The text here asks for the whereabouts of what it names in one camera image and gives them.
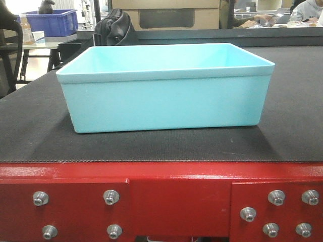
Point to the light blue plastic bin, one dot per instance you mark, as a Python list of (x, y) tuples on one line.
[(155, 87)]

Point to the black conveyor belt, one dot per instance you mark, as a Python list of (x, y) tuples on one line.
[(36, 126)]

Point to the black backpack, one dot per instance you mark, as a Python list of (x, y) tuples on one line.
[(115, 29)]

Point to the cardboard box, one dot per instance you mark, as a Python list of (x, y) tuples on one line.
[(171, 15)]

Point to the blue crate in background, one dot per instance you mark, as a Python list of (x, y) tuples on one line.
[(59, 24)]

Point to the white paper cup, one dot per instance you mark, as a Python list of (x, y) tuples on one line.
[(39, 36)]

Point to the person in grey sweater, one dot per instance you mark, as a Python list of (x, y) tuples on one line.
[(308, 12)]

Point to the red conveyor frame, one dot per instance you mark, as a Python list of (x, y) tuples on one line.
[(253, 201)]

